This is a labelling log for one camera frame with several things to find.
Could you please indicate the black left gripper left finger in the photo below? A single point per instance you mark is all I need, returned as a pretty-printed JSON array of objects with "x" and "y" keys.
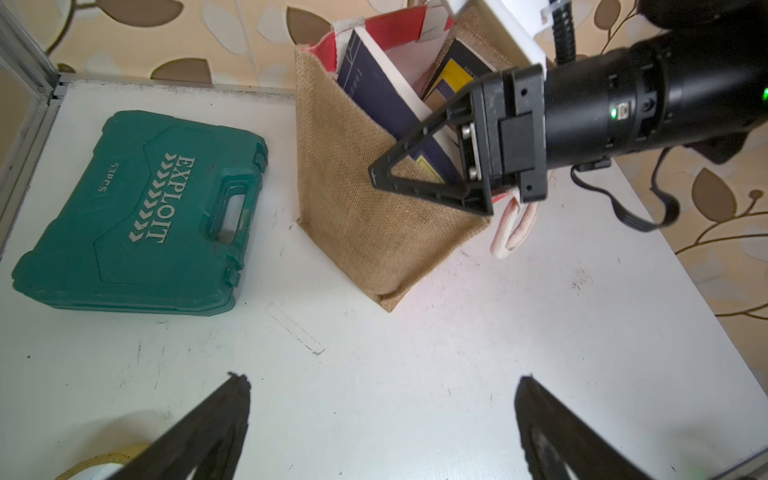
[{"x": 206, "y": 444}]

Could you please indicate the dark book large white characters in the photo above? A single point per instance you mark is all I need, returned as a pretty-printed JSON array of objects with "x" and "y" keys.
[{"x": 459, "y": 66}]

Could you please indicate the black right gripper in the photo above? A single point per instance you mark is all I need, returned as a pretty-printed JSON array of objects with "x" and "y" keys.
[{"x": 488, "y": 136}]

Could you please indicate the green plastic tool case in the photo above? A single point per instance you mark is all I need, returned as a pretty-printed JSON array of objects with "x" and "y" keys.
[{"x": 158, "y": 223}]

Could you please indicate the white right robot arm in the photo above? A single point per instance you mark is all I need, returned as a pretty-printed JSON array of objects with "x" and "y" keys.
[{"x": 701, "y": 84}]

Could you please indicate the yellow tape roll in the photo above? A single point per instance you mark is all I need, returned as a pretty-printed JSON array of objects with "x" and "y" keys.
[{"x": 103, "y": 466}]

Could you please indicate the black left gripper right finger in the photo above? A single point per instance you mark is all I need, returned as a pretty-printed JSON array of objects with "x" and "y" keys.
[{"x": 559, "y": 445}]

